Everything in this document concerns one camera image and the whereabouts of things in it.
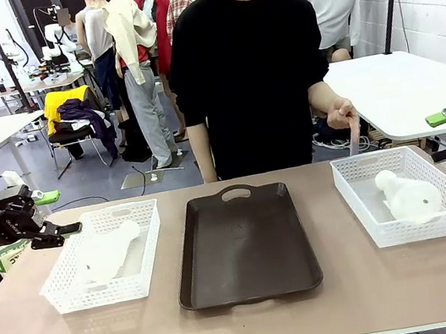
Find yellow garment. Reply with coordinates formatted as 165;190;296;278
41;85;96;137

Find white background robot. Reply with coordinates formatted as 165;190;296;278
41;19;80;61

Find mannequin with cream jacket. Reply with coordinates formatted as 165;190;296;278
98;0;183;175

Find wooden background table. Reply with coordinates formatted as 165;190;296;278
0;71;90;116

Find translucent white conical flask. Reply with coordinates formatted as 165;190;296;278
373;161;446;231
68;218;149;287

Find white floor cables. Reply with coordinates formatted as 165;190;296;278
311;123;379;161

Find dark brown plastic tray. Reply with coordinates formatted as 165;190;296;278
161;172;327;315

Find person's left forearm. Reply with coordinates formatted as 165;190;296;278
305;77;347;118

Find mannequin with white tank top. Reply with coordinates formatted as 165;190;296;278
70;0;131;128

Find white paper sheet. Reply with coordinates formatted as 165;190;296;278
105;226;159;280

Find beige mannequin head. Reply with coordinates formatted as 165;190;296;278
327;47;354;64

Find red garment figure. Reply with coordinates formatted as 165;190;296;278
134;0;183;79

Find green and white carton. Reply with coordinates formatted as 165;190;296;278
0;238;35;277

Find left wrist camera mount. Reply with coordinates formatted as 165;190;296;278
0;167;29;192

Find black metal frame chair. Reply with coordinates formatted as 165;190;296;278
46;120;122;181

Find white table with rounded corner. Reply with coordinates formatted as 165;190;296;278
319;42;446;154

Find grey mannequin base plate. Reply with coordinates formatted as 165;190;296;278
118;166;166;192

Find person's right forearm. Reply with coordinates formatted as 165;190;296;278
185;121;220;186

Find person's left hand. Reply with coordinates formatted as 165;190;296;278
323;95;361;133

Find person in black sweater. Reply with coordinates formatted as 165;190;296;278
155;0;346;188

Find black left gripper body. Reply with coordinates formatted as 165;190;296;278
0;183;48;248

